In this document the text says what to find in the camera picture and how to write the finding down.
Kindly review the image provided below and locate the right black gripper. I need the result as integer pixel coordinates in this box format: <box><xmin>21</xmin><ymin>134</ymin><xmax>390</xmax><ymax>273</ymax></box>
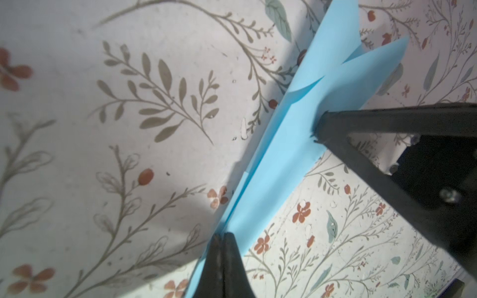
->
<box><xmin>315</xmin><ymin>103</ymin><xmax>477</xmax><ymax>276</ymax></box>

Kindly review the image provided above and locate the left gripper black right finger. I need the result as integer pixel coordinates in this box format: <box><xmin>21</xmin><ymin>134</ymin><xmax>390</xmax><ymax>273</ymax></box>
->
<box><xmin>222</xmin><ymin>232</ymin><xmax>256</xmax><ymax>298</ymax></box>

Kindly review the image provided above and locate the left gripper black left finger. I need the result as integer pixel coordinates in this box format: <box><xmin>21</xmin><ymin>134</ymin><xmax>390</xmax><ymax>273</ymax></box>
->
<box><xmin>193</xmin><ymin>234</ymin><xmax>224</xmax><ymax>298</ymax></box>

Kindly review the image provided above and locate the light blue square paper sheet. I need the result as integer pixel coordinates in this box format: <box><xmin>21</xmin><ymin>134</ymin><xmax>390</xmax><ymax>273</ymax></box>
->
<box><xmin>186</xmin><ymin>1</ymin><xmax>407</xmax><ymax>298</ymax></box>

